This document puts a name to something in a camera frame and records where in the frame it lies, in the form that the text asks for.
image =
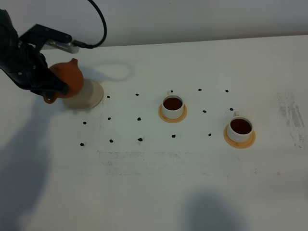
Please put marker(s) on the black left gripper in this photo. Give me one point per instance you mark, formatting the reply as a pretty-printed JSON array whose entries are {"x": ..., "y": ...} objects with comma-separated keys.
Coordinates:
[{"x": 29, "y": 71}]

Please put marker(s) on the brown clay teapot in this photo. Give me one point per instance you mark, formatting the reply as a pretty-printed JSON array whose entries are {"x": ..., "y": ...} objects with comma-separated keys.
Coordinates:
[{"x": 70, "y": 74}]

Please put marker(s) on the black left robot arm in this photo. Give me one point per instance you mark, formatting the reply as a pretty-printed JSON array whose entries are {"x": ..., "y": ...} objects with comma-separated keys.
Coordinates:
[{"x": 8, "y": 35}]

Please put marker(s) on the beige round teapot coaster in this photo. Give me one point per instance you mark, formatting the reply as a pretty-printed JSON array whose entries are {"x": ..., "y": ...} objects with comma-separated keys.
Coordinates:
[{"x": 90, "y": 96}]

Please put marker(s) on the white teacup near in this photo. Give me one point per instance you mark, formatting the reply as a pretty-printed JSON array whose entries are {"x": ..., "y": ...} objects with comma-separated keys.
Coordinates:
[{"x": 172, "y": 101}]

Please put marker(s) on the white teacup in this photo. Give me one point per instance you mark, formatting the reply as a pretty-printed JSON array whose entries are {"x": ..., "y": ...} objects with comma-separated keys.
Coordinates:
[
  {"x": 240, "y": 124},
  {"x": 172, "y": 101}
]

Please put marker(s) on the orange coaster near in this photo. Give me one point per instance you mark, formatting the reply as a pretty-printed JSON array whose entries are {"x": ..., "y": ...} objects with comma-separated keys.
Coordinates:
[{"x": 172, "y": 116}]

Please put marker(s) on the orange coaster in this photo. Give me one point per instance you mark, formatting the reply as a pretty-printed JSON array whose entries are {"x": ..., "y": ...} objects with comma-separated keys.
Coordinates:
[
  {"x": 239, "y": 141},
  {"x": 172, "y": 116}
]

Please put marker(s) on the white teacup far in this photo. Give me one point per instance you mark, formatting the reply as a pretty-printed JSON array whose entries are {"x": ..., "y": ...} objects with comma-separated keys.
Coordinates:
[{"x": 240, "y": 124}]

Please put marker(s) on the orange coaster far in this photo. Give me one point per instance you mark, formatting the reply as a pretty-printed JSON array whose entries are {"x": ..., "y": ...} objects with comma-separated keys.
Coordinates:
[{"x": 239, "y": 141}]

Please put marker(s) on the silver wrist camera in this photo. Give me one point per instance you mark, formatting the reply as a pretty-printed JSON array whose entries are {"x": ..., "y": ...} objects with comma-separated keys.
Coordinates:
[{"x": 38, "y": 36}]

